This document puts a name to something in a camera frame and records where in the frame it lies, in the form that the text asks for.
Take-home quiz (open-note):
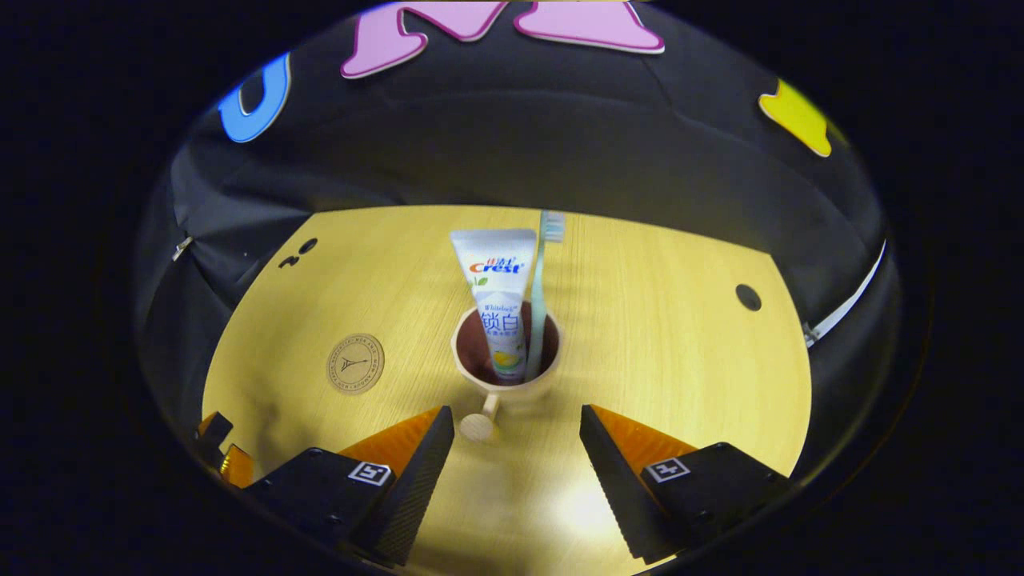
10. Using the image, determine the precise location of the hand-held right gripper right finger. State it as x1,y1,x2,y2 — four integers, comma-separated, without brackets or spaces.
579,403,793,565

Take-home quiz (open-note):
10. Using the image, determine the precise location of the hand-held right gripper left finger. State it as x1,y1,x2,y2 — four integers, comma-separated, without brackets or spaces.
244,405,456,567

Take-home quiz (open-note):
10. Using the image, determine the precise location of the beige cup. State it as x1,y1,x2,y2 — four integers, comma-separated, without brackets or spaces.
450,302,565,442

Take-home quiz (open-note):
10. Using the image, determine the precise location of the round brown coaster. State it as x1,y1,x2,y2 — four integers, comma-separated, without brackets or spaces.
326,333,386,395

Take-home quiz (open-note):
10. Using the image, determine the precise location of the light blue toothbrush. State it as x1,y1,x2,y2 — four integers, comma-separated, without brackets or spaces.
524,210,566,381

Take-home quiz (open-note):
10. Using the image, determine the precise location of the white toothpaste tube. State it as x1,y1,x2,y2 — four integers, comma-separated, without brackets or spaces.
450,229,538,386

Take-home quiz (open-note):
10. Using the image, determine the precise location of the wooden desktop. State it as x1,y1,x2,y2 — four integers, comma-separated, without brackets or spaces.
202,205,813,575

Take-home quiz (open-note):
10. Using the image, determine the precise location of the black backdrop cloth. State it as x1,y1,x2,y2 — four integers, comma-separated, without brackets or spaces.
134,0,903,481

